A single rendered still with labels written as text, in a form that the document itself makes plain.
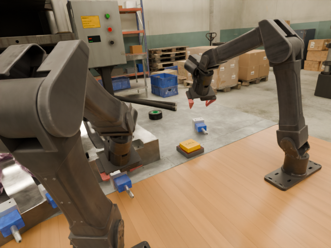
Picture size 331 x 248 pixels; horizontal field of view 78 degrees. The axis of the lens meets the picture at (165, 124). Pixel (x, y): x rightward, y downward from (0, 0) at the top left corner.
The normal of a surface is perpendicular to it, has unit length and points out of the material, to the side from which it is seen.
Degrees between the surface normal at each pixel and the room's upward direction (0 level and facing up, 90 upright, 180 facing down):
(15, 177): 29
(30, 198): 0
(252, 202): 0
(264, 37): 90
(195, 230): 0
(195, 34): 90
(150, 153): 90
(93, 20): 90
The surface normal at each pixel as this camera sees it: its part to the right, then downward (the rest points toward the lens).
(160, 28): 0.40, 0.33
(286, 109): -0.80, 0.29
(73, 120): 0.99, -0.04
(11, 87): -0.11, -0.60
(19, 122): -0.07, 0.52
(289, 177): -0.07, -0.91
